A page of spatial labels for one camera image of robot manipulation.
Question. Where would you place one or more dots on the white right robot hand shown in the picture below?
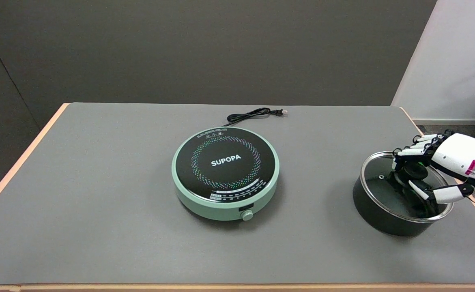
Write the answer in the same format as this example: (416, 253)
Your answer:
(460, 154)

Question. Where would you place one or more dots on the grey table mat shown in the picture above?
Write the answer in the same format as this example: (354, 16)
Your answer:
(99, 182)

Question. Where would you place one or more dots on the glass pot lid black knob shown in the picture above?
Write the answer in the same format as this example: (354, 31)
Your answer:
(377, 172)

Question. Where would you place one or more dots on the green round induction cooker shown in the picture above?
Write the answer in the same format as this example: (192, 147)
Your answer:
(225, 162)

